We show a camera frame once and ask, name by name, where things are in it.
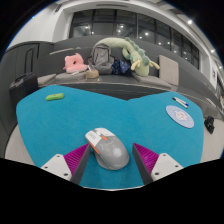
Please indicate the grey and white computer mouse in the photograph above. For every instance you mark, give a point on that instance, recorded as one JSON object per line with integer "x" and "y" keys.
{"x": 110, "y": 151}

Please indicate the dark glass window wall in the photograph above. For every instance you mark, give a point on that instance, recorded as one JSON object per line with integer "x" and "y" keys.
{"x": 126, "y": 28}

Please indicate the white marker with blue cap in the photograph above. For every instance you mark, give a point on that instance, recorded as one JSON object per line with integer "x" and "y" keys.
{"x": 182, "y": 101}

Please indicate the black suitcase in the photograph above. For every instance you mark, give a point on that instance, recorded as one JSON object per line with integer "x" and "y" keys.
{"x": 23, "y": 90}

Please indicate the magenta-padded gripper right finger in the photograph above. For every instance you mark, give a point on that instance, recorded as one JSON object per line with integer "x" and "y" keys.
{"x": 165, "y": 165}

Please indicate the flat grey seat cushion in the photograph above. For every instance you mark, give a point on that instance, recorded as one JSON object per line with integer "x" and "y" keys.
{"x": 46, "y": 79}
{"x": 151, "y": 80}
{"x": 66, "y": 76}

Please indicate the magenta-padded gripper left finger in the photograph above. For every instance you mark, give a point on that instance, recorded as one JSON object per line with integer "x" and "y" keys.
{"x": 55, "y": 165}

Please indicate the long green plush dragon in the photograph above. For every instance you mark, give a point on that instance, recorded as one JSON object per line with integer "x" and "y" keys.
{"x": 140, "y": 61}

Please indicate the large grey square cushion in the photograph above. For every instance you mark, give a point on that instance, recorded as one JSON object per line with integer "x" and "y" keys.
{"x": 169, "y": 70}

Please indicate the dark blue starred bag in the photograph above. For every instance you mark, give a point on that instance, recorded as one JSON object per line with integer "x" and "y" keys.
{"x": 120, "y": 67}

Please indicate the pink plush cushion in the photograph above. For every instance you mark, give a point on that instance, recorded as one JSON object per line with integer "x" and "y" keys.
{"x": 74, "y": 64}

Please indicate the grey backpack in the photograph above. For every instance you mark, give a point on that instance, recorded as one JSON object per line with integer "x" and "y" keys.
{"x": 101, "y": 58}

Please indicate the green eraser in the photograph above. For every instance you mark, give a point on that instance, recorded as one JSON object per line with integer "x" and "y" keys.
{"x": 55, "y": 96}

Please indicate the round pale blue mouse pad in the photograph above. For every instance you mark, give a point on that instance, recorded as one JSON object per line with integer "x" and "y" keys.
{"x": 180, "y": 116}

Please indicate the small black bag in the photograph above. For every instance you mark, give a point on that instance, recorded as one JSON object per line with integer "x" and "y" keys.
{"x": 209, "y": 124}

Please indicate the ceiling lights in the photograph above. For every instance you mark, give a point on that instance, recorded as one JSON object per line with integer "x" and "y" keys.
{"x": 189, "y": 22}

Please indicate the teal felt table mat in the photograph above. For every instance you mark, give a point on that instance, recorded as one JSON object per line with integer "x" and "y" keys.
{"x": 66, "y": 123}

